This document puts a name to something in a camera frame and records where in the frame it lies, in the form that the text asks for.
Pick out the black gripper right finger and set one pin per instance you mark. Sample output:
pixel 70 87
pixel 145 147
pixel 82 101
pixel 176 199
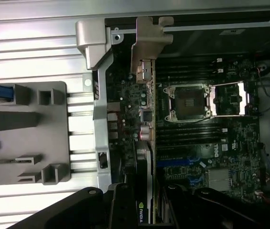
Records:
pixel 209 210

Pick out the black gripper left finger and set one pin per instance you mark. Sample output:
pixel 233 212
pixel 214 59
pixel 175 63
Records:
pixel 73 210

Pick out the silver chipset heatsink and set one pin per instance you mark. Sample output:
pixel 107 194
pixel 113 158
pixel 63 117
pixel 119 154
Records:
pixel 218 180

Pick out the blue expansion slot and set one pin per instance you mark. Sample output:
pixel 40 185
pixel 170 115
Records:
pixel 173 161

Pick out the green Dell motherboard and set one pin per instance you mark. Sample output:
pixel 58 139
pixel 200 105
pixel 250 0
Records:
pixel 240 143

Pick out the grey parts rack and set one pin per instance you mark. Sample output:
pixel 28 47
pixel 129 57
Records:
pixel 49 138

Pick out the open black PC case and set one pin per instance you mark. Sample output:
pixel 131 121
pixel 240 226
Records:
pixel 101 114

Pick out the CPU socket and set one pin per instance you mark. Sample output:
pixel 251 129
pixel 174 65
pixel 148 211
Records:
pixel 187 102

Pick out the metal socket cover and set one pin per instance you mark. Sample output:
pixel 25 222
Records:
pixel 230 100

